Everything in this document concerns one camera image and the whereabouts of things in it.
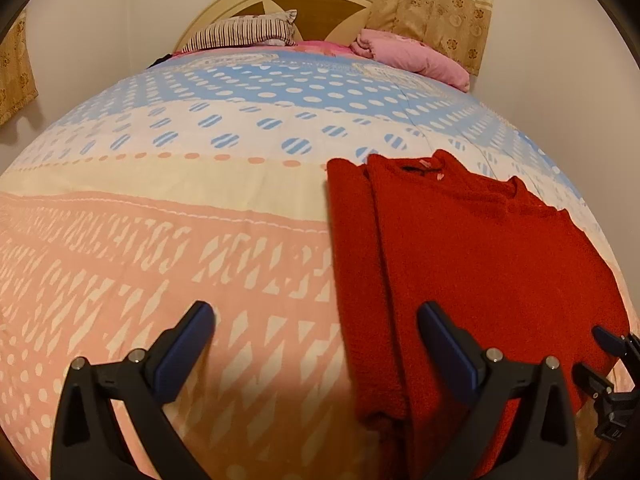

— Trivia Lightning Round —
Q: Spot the cream wooden headboard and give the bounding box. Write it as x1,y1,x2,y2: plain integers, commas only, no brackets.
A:
175,0,381,53

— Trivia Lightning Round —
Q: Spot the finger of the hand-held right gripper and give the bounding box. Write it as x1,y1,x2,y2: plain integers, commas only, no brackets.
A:
592,325,640,361
572,362,614,404

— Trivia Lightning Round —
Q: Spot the polka dot bedspread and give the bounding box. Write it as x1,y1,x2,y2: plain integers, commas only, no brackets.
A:
0,45,633,480

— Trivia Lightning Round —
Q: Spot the red knitted sweater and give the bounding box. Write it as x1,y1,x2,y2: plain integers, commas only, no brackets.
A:
325,150,632,480

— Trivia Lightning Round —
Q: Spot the pink pillow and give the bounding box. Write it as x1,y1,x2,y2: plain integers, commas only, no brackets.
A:
350,29,471,92

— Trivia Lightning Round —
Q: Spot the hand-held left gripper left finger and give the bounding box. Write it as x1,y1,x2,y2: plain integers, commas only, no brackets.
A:
50,301,217,480

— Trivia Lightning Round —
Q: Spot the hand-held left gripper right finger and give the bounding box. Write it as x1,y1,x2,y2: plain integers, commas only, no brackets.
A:
417,302,581,480

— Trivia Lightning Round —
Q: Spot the pink floral sheet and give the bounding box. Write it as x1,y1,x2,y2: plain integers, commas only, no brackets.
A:
295,40,361,61

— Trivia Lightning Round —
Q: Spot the striped pillow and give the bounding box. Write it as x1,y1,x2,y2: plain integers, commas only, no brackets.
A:
180,10,298,54

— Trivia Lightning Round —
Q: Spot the beige floral curtain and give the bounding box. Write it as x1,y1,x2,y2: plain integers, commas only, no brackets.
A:
0,10,40,126
367,0,496,78

